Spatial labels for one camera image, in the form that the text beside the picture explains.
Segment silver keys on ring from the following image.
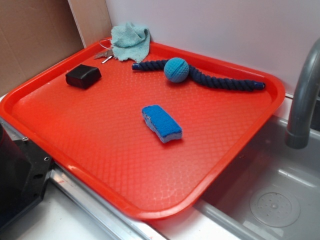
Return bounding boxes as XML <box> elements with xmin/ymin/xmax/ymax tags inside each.
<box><xmin>94</xmin><ymin>38</ymin><xmax>114</xmax><ymax>64</ymax></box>

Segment grey faucet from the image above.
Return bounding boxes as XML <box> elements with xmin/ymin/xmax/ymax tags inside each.
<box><xmin>285</xmin><ymin>39</ymin><xmax>320</xmax><ymax>149</ymax></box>

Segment brown cardboard panel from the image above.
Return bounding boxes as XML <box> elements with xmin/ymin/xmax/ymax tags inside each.
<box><xmin>0</xmin><ymin>0</ymin><xmax>84</xmax><ymax>96</ymax></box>

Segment aluminium rail frame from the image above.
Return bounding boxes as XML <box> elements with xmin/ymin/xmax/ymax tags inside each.
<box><xmin>0</xmin><ymin>117</ymin><xmax>153</xmax><ymax>240</ymax></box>

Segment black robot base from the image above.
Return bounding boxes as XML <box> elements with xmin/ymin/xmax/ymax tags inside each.
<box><xmin>0</xmin><ymin>126</ymin><xmax>53</xmax><ymax>231</ymax></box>

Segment blue sponge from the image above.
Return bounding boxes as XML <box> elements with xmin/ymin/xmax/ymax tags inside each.
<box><xmin>141</xmin><ymin>105</ymin><xmax>183</xmax><ymax>144</ymax></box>

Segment teal cloth rag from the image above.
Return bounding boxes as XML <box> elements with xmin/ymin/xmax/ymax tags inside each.
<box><xmin>110</xmin><ymin>22</ymin><xmax>151</xmax><ymax>63</ymax></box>

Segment red plastic tray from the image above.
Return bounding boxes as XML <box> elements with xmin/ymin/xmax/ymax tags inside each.
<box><xmin>0</xmin><ymin>42</ymin><xmax>285</xmax><ymax>220</ymax></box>

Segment grey sink basin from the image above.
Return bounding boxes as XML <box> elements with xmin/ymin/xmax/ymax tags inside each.
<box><xmin>195</xmin><ymin>117</ymin><xmax>320</xmax><ymax>240</ymax></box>

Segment black rectangular block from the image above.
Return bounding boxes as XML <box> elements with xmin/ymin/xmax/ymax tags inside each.
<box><xmin>65</xmin><ymin>64</ymin><xmax>102</xmax><ymax>90</ymax></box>

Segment blue ball rope toy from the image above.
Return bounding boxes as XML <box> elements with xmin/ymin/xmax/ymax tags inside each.
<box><xmin>131</xmin><ymin>57</ymin><xmax>266</xmax><ymax>92</ymax></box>

